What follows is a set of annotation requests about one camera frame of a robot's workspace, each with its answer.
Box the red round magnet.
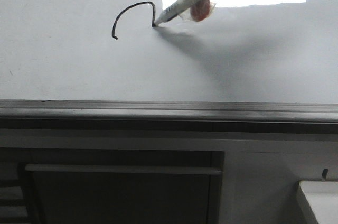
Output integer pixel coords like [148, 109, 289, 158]
[190, 0, 211, 22]

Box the white plastic tray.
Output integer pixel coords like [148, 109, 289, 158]
[296, 181, 337, 224]

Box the dark cabinet with grey bar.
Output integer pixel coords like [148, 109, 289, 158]
[1, 148, 224, 223]

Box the white whiteboard with grey frame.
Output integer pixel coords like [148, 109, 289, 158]
[1, 0, 337, 123]

